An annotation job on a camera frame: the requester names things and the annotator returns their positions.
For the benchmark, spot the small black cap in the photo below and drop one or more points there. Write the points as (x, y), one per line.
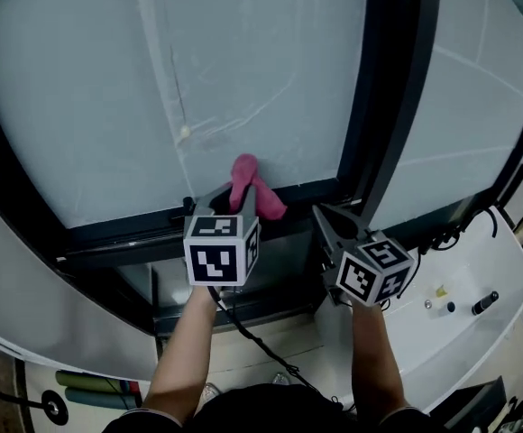
(451, 307)

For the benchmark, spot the person's shoe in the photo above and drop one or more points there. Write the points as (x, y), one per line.
(210, 391)
(281, 379)

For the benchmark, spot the frosted window pane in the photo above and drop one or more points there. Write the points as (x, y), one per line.
(464, 106)
(153, 84)

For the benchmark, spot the pink cloth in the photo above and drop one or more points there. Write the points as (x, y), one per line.
(254, 187)

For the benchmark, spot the black box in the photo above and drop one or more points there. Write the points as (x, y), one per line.
(469, 406)

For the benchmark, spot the black window frame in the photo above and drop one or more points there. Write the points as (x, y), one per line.
(131, 237)

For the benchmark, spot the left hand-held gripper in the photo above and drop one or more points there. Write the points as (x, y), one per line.
(216, 260)

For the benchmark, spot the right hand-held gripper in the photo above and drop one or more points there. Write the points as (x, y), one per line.
(369, 269)

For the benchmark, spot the small yellow piece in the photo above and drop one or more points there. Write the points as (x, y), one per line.
(442, 291)

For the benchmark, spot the black round disc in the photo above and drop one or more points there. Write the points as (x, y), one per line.
(55, 407)

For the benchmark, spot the person's black shirt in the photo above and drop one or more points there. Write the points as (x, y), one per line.
(284, 411)

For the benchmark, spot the white ledge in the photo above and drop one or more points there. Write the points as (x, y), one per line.
(460, 345)

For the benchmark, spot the person's right forearm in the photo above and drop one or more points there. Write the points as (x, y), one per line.
(376, 359)

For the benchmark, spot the person's left forearm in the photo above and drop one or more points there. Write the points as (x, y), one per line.
(185, 354)

